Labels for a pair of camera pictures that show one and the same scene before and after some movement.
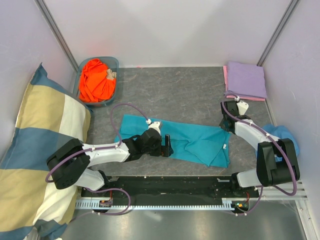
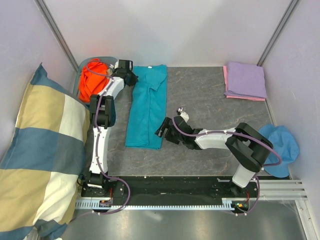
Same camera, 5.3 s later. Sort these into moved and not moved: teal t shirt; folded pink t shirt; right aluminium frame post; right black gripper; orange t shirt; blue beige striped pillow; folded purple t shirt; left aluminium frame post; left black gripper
Moved: right black gripper; left black gripper; teal t shirt
Not moved: folded pink t shirt; orange t shirt; right aluminium frame post; blue beige striped pillow; left aluminium frame post; folded purple t shirt
